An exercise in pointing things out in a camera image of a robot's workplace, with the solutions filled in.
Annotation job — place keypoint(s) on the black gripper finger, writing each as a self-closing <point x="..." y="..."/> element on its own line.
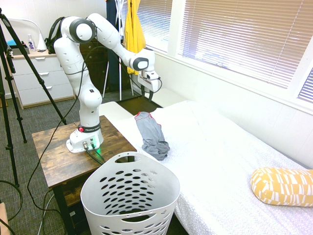
<point x="151" y="95"/>
<point x="142" y="89"/>

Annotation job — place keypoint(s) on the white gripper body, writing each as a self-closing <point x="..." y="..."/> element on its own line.
<point x="152" y="83"/>

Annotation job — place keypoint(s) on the grey garment with red trim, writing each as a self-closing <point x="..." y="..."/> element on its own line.
<point x="151" y="137"/>

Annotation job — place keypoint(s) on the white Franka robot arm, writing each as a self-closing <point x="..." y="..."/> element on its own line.
<point x="73" y="61"/>

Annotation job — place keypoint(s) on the white perforated laundry basket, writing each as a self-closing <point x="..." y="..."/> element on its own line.
<point x="156" y="195"/>

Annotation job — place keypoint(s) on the white bench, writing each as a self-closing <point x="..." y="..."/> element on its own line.
<point x="168" y="96"/>

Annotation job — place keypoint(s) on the dark blue hanging garment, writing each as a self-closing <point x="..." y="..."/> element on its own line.
<point x="113" y="68"/>

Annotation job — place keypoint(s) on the white coat rack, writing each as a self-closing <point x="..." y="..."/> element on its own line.
<point x="105" y="80"/>

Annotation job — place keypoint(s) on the dark wooden cabinet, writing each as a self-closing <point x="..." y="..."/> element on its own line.
<point x="97" y="68"/>

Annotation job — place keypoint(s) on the yellow jacket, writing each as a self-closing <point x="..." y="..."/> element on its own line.
<point x="133" y="27"/>

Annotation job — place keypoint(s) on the small white window blinds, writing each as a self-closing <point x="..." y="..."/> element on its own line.
<point x="154" y="22"/>

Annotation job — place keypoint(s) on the bed with white dotted sheet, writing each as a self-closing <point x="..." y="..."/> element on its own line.
<point x="220" y="151"/>

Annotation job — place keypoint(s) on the large white window blinds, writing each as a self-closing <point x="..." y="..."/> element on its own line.
<point x="244" y="41"/>

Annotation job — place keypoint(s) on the white drawer dresser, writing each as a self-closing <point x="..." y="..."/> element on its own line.
<point x="41" y="78"/>

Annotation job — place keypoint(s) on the black backpack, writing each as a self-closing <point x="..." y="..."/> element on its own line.
<point x="52" y="36"/>

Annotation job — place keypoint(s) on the rustic wooden side table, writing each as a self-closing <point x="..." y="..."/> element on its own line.
<point x="63" y="164"/>

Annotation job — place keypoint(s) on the white desk lamp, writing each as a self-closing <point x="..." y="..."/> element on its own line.
<point x="41" y="42"/>

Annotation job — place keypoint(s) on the clear plastic bottle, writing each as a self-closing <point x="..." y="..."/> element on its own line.
<point x="31" y="43"/>

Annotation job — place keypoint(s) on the grey box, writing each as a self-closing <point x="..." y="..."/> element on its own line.
<point x="19" y="51"/>

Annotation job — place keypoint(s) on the narrow white window blinds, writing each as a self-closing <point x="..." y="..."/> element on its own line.
<point x="306" y="85"/>

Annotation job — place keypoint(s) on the yellow white patterned pillow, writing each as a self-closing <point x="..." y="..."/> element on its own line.
<point x="281" y="188"/>

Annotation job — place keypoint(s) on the brown cardboard box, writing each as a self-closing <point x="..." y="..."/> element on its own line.
<point x="3" y="218"/>

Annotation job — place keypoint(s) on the black camera tripod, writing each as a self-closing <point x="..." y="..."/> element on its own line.
<point x="9" y="80"/>

